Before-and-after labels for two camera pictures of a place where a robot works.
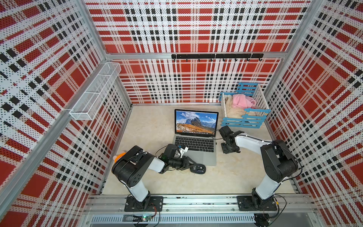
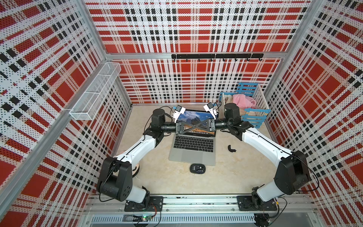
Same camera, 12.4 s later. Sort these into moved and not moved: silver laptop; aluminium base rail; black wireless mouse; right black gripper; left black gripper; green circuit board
Moved: right black gripper; left black gripper
Not moved: black wireless mouse; silver laptop; aluminium base rail; green circuit board
